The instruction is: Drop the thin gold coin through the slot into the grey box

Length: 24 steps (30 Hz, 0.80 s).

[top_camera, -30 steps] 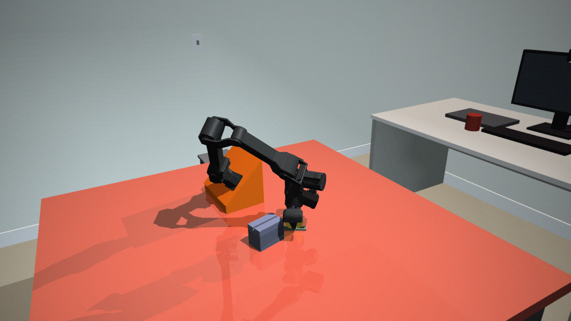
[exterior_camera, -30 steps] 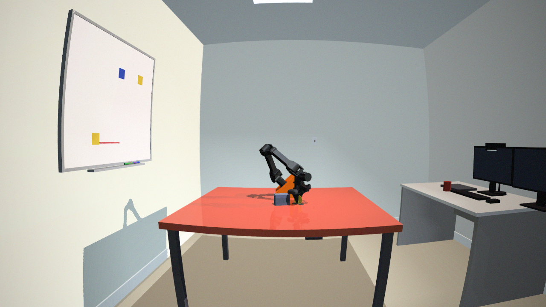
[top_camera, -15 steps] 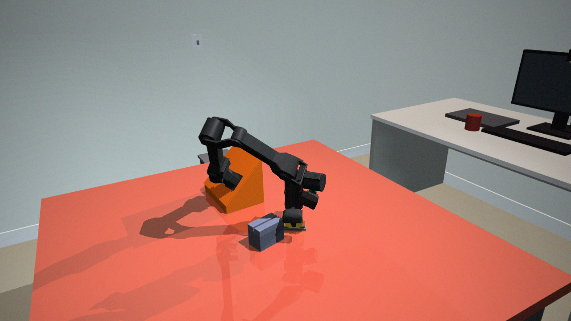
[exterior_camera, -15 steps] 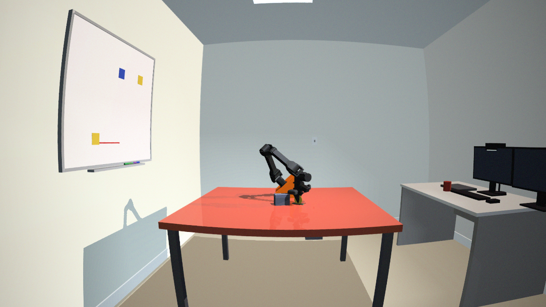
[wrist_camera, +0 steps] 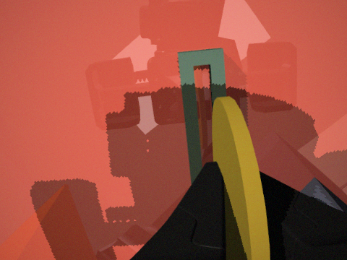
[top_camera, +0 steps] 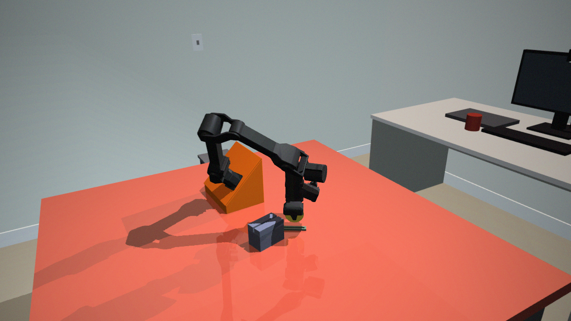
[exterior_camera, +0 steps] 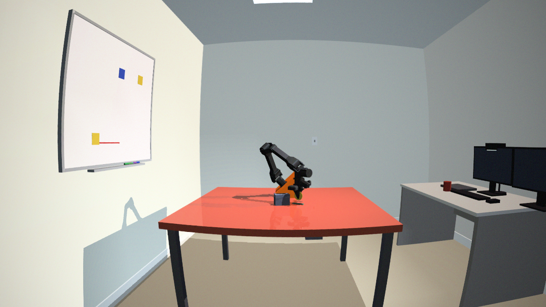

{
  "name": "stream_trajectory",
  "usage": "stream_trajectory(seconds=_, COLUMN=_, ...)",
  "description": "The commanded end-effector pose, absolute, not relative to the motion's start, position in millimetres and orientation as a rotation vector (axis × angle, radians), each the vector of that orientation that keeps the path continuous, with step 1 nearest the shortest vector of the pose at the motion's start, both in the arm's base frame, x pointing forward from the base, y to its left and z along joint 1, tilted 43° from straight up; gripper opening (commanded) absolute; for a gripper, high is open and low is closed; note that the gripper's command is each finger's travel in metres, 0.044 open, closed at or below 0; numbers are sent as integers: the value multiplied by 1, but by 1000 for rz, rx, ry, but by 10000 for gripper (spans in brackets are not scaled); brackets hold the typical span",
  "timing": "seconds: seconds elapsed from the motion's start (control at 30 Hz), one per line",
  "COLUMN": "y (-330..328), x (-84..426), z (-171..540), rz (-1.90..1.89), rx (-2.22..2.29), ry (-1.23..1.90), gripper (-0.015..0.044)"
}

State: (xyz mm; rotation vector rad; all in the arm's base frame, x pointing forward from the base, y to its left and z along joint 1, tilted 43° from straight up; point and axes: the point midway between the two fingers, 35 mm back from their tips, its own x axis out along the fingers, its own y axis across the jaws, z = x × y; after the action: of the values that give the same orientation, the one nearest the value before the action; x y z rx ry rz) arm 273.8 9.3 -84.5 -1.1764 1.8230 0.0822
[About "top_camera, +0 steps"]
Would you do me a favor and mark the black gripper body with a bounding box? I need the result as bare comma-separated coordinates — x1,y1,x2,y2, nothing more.
283,179,303,215

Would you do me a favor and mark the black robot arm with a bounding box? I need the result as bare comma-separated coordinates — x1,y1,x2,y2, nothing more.
197,113,327,202

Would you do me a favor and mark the gold coin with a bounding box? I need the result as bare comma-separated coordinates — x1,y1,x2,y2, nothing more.
285,214,304,222

